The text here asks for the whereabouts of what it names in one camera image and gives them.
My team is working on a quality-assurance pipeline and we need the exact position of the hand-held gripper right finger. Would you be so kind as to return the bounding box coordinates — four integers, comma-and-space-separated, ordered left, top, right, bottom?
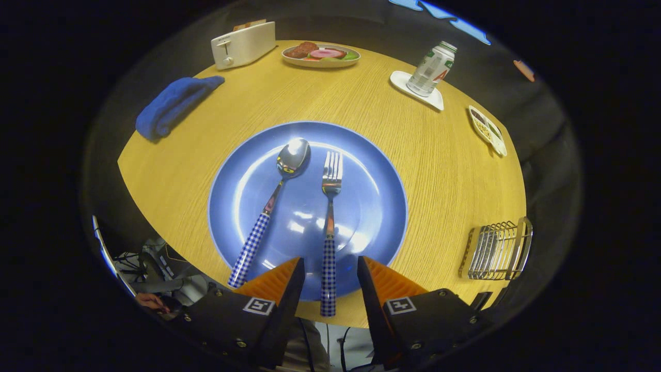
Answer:
357, 256, 494, 370

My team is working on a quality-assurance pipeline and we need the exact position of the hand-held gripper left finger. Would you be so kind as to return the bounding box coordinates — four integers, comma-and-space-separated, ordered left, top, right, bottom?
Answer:
170, 257, 305, 370

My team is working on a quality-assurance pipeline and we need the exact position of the checked handle metal fork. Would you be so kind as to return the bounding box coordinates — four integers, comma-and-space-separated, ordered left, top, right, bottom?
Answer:
320, 150, 344, 317

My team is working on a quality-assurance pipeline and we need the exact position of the checked handle metal spoon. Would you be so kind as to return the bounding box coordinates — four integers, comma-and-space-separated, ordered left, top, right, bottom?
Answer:
228, 137, 311, 289

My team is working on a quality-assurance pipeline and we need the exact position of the blue round plate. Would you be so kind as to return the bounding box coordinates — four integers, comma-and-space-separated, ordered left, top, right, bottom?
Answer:
208, 121, 408, 302

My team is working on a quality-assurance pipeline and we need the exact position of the white divided bean dish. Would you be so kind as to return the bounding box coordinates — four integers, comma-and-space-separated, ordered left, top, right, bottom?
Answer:
468, 105, 508, 157

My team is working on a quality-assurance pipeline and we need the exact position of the white square coaster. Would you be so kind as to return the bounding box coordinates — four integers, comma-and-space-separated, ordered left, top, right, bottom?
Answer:
389, 70, 445, 112

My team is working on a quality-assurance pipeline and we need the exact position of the folded blue cloth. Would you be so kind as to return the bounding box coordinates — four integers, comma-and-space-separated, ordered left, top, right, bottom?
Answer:
135, 75, 226, 141

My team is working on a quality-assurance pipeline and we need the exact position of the oval plate of food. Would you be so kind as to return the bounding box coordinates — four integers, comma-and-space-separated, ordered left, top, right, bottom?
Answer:
281, 41, 361, 69

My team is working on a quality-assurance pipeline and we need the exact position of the brown meat patty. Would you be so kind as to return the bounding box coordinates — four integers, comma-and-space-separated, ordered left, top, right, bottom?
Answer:
285, 41, 319, 59

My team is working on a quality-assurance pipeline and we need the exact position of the white toaster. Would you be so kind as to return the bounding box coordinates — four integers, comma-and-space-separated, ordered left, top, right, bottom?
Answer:
211, 21, 277, 71

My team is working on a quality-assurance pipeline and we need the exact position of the black cable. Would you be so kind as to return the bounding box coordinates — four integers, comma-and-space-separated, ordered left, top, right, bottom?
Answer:
338, 327, 353, 372

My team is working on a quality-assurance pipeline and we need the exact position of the metal wire cutlery rack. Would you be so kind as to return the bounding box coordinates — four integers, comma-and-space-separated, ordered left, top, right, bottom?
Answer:
459, 217, 533, 281

